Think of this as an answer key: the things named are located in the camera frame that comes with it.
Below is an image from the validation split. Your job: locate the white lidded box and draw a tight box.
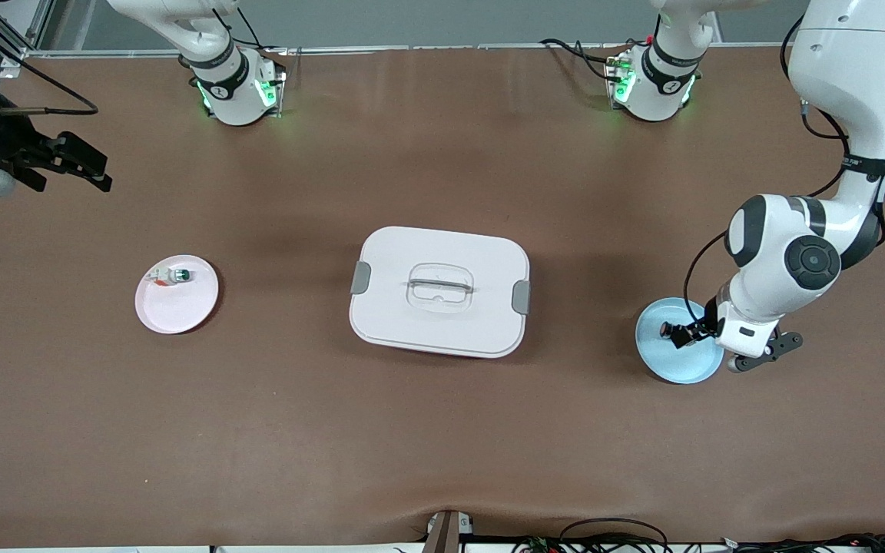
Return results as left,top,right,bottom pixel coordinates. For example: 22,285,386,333
349,226,531,359

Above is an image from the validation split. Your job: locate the light blue round plate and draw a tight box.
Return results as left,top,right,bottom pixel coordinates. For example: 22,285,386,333
635,297,725,385

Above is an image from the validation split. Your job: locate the pink round plate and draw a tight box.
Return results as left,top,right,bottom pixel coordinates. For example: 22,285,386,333
134,254,220,335

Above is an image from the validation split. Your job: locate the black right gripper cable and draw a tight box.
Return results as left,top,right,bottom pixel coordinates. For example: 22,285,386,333
0,0,99,116

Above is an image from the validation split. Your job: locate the aluminium frame beam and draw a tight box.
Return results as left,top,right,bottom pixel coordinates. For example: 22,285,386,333
0,0,57,64

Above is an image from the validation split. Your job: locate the black looped cable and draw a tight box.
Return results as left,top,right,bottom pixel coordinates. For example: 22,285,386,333
558,518,671,553

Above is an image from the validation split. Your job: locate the tangled black cable bundle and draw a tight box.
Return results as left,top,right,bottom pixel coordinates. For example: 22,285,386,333
512,534,885,553

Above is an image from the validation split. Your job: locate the black arm base cable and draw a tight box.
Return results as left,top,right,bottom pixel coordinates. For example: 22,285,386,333
539,35,647,81

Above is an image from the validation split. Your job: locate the silver table edge rail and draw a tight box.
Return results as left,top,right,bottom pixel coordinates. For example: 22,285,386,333
24,42,797,61

